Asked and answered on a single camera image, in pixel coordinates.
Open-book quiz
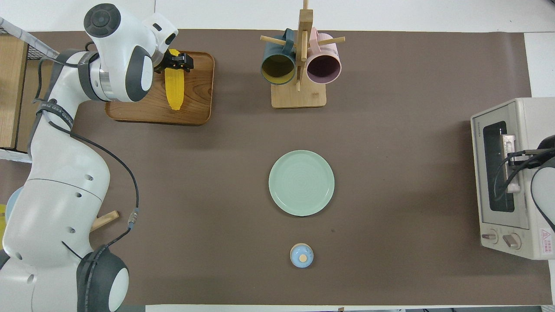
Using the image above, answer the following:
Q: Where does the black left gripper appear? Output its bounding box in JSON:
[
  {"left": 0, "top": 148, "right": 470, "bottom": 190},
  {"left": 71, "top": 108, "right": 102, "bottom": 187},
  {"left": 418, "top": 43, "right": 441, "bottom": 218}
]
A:
[{"left": 154, "top": 51, "right": 194, "bottom": 74}]

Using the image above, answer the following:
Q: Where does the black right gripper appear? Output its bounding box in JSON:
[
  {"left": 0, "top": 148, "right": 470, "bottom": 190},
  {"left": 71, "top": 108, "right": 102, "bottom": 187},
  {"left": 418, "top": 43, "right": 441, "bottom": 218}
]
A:
[{"left": 516, "top": 155, "right": 543, "bottom": 171}]

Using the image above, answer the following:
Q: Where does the yellow corn cob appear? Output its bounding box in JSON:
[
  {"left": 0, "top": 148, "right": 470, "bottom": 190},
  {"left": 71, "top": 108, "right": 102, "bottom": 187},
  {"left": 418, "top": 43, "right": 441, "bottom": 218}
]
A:
[{"left": 165, "top": 49, "right": 185, "bottom": 111}]

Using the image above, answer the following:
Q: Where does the toaster oven glass door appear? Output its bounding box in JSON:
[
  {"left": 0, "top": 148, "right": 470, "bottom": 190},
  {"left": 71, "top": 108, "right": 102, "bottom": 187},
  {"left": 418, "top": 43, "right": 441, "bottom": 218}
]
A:
[{"left": 472, "top": 114, "right": 530, "bottom": 229}]

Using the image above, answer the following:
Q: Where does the mint green plate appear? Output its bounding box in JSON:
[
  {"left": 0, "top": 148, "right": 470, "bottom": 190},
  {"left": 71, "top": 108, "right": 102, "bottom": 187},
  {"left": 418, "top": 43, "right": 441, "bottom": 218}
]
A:
[{"left": 268, "top": 150, "right": 335, "bottom": 217}]

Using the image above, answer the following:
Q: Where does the white toaster oven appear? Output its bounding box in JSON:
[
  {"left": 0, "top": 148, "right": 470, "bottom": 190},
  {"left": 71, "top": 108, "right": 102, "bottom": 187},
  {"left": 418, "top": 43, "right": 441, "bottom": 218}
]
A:
[{"left": 470, "top": 97, "right": 555, "bottom": 260}]

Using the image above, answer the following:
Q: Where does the brown wooden tray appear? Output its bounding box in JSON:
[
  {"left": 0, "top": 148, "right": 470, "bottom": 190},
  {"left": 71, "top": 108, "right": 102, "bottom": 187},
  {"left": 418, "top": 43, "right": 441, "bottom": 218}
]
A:
[{"left": 105, "top": 51, "right": 215, "bottom": 126}]

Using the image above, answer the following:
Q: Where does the dark blue mug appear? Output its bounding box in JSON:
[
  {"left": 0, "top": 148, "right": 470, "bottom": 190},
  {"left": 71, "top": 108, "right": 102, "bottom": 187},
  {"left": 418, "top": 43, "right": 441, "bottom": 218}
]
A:
[{"left": 261, "top": 29, "right": 297, "bottom": 86}]

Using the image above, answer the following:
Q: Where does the wooden mug rack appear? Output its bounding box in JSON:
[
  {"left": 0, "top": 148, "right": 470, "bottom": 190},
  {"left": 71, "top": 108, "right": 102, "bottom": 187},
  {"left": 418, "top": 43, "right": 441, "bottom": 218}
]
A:
[{"left": 260, "top": 0, "right": 346, "bottom": 109}]

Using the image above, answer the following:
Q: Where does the pink mug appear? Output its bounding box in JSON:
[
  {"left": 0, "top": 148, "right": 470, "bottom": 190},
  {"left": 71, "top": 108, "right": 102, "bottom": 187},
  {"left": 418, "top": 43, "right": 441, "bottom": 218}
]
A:
[{"left": 306, "top": 27, "right": 342, "bottom": 85}]

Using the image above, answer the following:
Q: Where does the brown table mat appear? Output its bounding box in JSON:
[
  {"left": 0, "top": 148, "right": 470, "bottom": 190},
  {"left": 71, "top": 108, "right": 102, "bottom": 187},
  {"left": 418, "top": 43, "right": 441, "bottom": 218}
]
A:
[{"left": 0, "top": 29, "right": 553, "bottom": 306}]

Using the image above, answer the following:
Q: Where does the white checkered cloth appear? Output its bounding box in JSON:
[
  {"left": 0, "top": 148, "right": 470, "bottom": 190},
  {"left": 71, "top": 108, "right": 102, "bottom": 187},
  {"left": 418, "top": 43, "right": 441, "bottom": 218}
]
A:
[{"left": 0, "top": 16, "right": 59, "bottom": 58}]

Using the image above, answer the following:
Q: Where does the wooden plate rack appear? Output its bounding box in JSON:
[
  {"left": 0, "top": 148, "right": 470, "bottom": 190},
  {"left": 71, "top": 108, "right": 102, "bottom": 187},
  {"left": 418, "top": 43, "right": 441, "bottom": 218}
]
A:
[{"left": 89, "top": 211, "right": 120, "bottom": 232}]

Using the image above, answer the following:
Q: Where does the light blue plate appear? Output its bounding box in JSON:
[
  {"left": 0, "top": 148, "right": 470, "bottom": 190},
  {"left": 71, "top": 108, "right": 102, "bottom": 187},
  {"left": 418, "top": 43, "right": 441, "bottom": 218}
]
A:
[{"left": 5, "top": 186, "right": 22, "bottom": 213}]

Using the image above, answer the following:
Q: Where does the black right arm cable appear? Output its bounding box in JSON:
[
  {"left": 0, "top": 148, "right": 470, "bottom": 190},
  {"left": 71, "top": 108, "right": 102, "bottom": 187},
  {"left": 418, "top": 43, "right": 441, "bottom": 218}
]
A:
[{"left": 493, "top": 149, "right": 555, "bottom": 202}]

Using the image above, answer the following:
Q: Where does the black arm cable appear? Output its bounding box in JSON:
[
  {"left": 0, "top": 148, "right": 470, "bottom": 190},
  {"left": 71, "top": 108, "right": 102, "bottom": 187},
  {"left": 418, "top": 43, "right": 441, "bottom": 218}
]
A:
[
  {"left": 26, "top": 41, "right": 140, "bottom": 260},
  {"left": 493, "top": 149, "right": 555, "bottom": 202}
]

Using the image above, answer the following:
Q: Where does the black wire basket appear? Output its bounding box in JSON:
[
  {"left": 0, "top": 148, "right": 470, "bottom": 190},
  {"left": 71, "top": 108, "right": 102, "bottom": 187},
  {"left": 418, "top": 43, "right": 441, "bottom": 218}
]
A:
[{"left": 0, "top": 26, "right": 58, "bottom": 63}]

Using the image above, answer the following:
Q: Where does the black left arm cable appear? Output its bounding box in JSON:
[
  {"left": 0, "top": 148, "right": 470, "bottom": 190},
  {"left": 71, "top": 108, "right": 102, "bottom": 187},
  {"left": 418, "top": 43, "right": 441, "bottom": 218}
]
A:
[{"left": 26, "top": 41, "right": 140, "bottom": 260}]

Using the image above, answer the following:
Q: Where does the black wire basket shelf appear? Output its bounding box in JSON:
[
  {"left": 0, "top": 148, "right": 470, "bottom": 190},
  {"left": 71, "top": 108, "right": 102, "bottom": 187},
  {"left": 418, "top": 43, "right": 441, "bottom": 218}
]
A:
[{"left": 0, "top": 35, "right": 46, "bottom": 152}]

